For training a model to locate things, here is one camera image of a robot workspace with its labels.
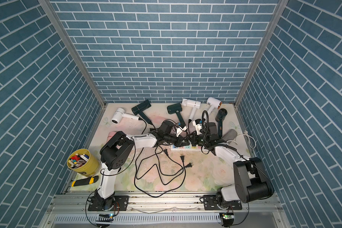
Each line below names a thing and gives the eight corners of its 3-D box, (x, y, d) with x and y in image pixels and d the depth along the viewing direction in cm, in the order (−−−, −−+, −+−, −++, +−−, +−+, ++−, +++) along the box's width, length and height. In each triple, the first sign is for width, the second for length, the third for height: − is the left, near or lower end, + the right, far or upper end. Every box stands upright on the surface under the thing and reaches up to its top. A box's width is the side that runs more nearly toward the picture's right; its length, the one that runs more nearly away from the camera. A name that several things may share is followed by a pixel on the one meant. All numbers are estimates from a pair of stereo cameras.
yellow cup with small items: (77, 177, 84) (61, 169, 72) (85, 159, 91) (72, 148, 80) (98, 178, 84) (85, 169, 72) (104, 159, 92) (93, 148, 80)
